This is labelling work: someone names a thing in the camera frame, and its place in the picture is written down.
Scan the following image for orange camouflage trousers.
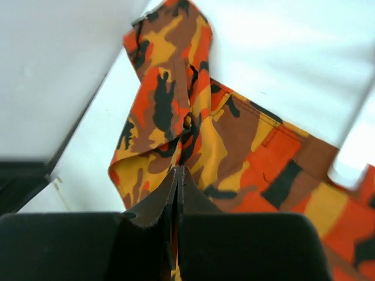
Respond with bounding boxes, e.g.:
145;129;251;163
108;1;374;280

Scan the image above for white metal clothes rack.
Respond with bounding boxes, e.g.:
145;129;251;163
328;87;374;191

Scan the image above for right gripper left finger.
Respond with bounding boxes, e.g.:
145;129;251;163
108;165;179;281

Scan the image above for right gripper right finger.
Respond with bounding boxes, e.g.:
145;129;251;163
177;166;223;280

